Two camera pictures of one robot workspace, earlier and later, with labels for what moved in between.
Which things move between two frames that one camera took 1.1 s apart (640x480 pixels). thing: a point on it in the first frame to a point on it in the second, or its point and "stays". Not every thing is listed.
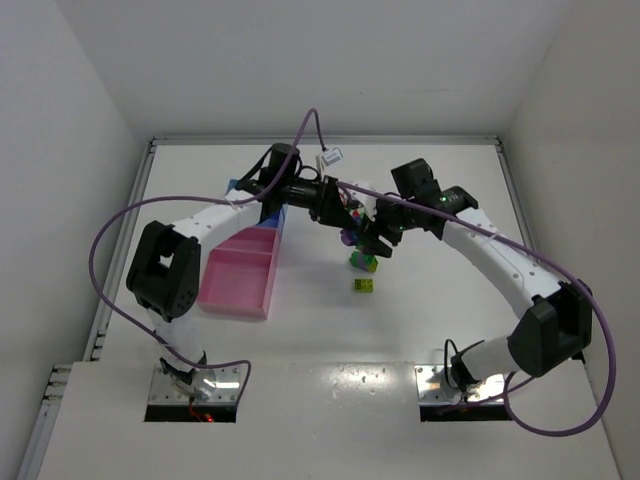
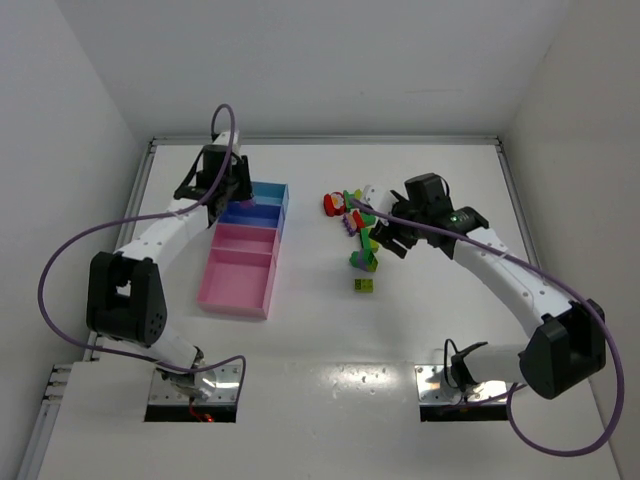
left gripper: (327, 201) to (223, 198)
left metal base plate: (227, 388) stays
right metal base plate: (436, 384) stays
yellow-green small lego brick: (364, 285) stays
